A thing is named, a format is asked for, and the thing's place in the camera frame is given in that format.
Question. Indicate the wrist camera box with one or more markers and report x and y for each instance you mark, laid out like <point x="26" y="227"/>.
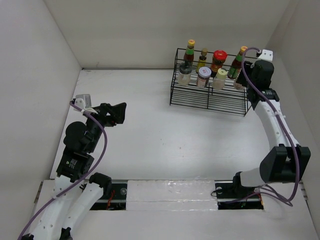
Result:
<point x="264" y="55"/>
<point x="82" y="103"/>

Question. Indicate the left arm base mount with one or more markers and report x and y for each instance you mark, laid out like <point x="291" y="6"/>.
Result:
<point x="116" y="198"/>

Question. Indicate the black wire rack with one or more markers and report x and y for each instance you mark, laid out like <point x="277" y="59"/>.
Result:
<point x="227" y="100"/>

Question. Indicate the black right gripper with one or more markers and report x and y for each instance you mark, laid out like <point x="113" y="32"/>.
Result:
<point x="247" y="68"/>

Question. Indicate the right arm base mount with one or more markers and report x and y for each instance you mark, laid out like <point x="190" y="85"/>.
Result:
<point x="229" y="197"/>

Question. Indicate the yellow cap chili sauce bottle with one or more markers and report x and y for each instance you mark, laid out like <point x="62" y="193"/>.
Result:
<point x="189" y="52"/>

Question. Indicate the pink lid spice shaker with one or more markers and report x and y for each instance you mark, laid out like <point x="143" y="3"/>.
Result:
<point x="238" y="86"/>

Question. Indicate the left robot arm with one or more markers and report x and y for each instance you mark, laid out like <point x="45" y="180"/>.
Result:
<point x="76" y="186"/>

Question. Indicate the black cap spice shaker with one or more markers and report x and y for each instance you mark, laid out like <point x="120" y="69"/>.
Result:
<point x="185" y="70"/>

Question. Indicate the green label sauce bottle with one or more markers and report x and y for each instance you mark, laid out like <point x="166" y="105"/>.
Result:
<point x="235" y="68"/>

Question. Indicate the yellow lid spice shaker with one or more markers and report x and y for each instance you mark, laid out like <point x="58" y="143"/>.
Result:
<point x="219" y="80"/>

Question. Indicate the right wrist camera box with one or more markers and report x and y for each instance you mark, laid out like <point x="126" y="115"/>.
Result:
<point x="264" y="55"/>

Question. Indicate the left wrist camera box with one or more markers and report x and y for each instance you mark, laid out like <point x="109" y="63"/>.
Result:
<point x="82" y="103"/>

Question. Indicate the white lid jar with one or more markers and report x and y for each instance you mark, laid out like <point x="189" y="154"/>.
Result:
<point x="203" y="76"/>

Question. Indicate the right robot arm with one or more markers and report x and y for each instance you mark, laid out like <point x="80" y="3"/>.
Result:
<point x="287" y="159"/>

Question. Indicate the red lid chili jar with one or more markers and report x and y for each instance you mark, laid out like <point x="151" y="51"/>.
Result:
<point x="218" y="59"/>

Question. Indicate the small yellow oil bottle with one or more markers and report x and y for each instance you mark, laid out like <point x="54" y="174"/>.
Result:
<point x="202" y="58"/>

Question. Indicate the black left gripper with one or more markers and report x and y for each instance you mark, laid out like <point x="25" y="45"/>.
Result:
<point x="117" y="113"/>

